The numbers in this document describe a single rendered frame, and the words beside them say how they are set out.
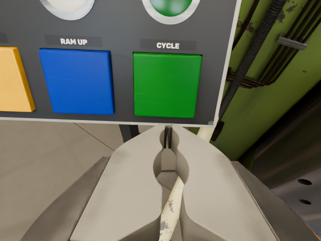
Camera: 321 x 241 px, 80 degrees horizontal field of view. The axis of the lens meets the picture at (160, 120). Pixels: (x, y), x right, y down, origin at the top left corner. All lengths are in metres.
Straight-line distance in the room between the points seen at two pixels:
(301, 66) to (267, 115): 0.19
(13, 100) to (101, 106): 0.10
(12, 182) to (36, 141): 0.27
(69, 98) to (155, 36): 0.12
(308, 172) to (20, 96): 0.51
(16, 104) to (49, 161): 1.14
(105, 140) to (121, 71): 1.14
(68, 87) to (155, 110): 0.10
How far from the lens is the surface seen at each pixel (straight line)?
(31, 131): 1.58
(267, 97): 0.62
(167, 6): 0.22
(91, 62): 0.23
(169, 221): 0.54
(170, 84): 0.22
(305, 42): 0.50
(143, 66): 0.22
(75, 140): 1.41
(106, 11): 0.23
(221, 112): 0.67
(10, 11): 0.27
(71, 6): 0.23
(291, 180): 0.54
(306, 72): 0.56
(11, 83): 0.28
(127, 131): 0.56
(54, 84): 0.25
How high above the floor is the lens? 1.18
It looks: 58 degrees down
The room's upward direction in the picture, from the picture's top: 3 degrees clockwise
